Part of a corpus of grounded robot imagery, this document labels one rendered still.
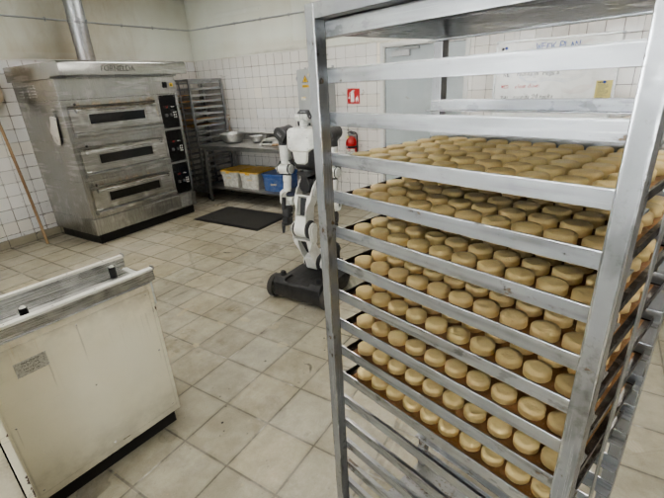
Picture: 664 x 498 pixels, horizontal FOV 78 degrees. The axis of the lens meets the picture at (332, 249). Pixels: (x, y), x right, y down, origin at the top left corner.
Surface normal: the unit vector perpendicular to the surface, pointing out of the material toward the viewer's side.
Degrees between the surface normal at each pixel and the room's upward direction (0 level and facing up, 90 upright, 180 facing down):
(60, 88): 90
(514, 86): 90
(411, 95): 90
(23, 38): 90
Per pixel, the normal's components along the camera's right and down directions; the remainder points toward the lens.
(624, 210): -0.75, 0.29
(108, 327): 0.79, 0.19
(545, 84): -0.53, 0.35
